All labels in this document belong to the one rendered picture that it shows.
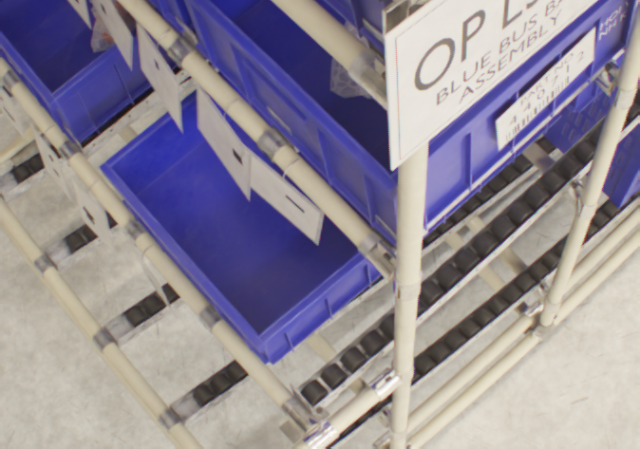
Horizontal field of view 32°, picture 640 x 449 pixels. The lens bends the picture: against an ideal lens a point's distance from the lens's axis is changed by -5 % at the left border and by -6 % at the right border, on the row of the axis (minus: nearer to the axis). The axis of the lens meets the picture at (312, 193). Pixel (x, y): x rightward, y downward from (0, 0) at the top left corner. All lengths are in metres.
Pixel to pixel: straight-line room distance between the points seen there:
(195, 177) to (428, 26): 0.97
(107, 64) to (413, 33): 0.95
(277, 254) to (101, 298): 0.90
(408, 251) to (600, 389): 1.26
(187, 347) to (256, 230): 0.78
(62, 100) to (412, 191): 0.76
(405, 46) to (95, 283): 1.78
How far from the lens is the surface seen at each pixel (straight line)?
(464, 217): 2.22
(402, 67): 0.90
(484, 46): 1.00
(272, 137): 1.46
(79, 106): 1.82
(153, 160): 1.78
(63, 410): 2.51
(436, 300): 1.72
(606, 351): 2.50
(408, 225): 1.21
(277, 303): 1.71
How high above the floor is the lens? 2.32
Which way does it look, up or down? 63 degrees down
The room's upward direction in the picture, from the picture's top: 7 degrees counter-clockwise
